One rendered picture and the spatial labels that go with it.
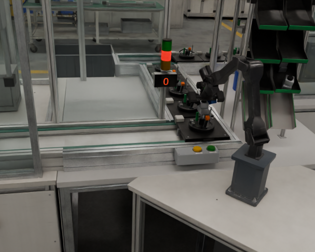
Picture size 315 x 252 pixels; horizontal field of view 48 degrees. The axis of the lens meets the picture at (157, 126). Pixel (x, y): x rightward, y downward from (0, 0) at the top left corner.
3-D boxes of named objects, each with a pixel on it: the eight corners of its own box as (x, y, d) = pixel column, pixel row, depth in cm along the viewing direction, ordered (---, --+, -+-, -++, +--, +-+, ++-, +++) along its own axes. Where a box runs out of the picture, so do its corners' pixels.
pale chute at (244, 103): (267, 130, 187) (270, 128, 182) (242, 130, 186) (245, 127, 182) (263, 82, 195) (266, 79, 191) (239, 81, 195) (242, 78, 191)
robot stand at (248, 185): (255, 207, 150) (264, 168, 141) (224, 193, 157) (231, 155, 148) (268, 191, 160) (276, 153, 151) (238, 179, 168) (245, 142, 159)
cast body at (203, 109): (208, 114, 184) (210, 102, 181) (200, 114, 183) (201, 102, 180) (203, 107, 191) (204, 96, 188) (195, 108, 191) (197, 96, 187)
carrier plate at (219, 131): (229, 140, 183) (230, 136, 182) (185, 142, 179) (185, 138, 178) (214, 119, 204) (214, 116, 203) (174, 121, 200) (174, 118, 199)
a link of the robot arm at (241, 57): (264, 68, 142) (256, 44, 144) (247, 70, 139) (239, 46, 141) (226, 95, 168) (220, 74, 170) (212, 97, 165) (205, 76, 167)
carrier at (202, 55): (229, 62, 310) (232, 48, 304) (203, 63, 305) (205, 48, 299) (220, 55, 331) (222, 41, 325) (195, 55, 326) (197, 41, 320)
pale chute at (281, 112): (292, 129, 189) (296, 127, 185) (268, 128, 189) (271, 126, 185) (288, 82, 198) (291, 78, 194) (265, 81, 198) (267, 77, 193)
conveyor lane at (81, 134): (227, 154, 188) (229, 138, 183) (64, 164, 172) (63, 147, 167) (210, 129, 212) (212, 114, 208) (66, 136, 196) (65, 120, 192)
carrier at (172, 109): (213, 118, 205) (216, 98, 200) (173, 120, 201) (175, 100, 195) (201, 102, 227) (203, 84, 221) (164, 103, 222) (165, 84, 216)
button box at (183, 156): (218, 163, 172) (220, 152, 170) (177, 165, 168) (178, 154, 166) (214, 155, 178) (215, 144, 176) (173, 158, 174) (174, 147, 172)
